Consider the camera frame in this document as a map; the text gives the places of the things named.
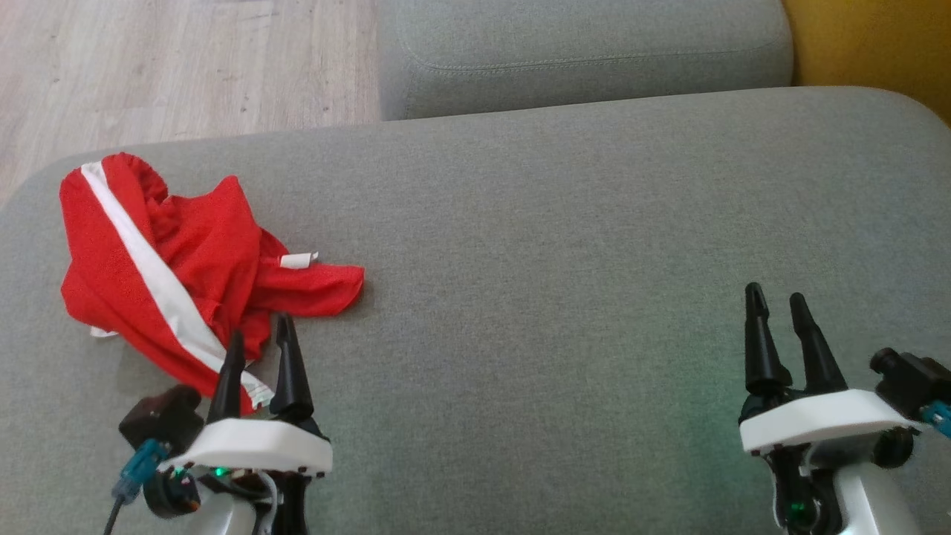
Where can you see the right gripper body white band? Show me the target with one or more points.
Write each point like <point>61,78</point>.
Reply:
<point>817,423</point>

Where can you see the red shorts white trim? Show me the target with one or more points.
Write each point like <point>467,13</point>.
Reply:
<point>104,245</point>

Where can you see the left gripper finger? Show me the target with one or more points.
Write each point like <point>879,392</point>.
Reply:
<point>227,379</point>
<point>291,379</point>

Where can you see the left robot arm silver white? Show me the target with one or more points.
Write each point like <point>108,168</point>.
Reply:
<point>223,520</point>

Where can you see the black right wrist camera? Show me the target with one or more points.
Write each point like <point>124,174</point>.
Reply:
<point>910,379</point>

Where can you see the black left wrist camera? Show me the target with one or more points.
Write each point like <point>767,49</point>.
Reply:
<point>163,416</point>

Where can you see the yellow sofa back cushion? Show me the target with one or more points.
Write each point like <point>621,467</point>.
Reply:
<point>877,44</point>

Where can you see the grey sofa back cushion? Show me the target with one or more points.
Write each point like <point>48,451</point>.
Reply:
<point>579,52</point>

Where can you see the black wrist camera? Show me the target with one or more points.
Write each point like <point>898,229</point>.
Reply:
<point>163,416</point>
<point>910,379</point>

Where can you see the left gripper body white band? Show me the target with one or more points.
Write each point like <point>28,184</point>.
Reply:
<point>252,446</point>

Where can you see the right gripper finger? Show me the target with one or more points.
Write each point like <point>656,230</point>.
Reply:
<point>764,357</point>
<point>819,357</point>

